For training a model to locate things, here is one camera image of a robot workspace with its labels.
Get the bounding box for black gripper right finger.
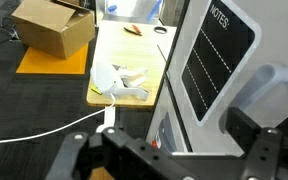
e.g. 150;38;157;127
225;106;286;180

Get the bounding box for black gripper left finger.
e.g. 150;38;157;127
45;126;199;180

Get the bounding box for toy fridge door with chalkboard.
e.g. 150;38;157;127
165;0;288;158

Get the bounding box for toy fridge door with dispenser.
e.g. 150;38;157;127
145;78;192;155

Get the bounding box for large open cardboard box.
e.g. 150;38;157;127
10;0;97;61

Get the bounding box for yellow marker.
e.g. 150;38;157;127
90;84;104;96

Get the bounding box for light wooden desk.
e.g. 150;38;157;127
86;19;179;135

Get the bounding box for orange floor board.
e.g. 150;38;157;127
15;43;90;76

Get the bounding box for blue tape strip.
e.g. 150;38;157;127
146;0;164;23
106;3;119;13

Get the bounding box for white foam panel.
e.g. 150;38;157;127
98;0;167;20

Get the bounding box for white cable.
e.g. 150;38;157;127
0;93;117;147

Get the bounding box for red handled pliers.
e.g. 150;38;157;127
122;23;144;37

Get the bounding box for black tape ring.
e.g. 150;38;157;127
152;25;169;35

